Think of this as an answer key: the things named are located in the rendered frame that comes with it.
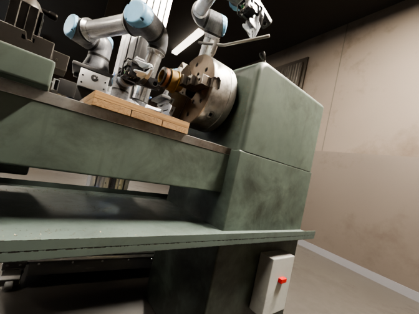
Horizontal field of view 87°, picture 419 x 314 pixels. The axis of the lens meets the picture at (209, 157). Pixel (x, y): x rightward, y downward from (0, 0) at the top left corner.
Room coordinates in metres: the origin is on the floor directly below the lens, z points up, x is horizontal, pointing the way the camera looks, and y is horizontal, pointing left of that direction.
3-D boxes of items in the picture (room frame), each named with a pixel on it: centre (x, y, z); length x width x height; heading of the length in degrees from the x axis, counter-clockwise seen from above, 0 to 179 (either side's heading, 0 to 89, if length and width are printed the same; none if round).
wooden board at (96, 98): (0.80, 0.32, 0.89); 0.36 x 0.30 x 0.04; 38
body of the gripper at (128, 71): (0.89, 0.38, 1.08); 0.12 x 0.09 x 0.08; 38
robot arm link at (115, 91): (1.03, 0.47, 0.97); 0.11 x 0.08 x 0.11; 157
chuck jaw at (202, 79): (0.85, 0.11, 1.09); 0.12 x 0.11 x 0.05; 38
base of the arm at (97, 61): (1.28, 0.77, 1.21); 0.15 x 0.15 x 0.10
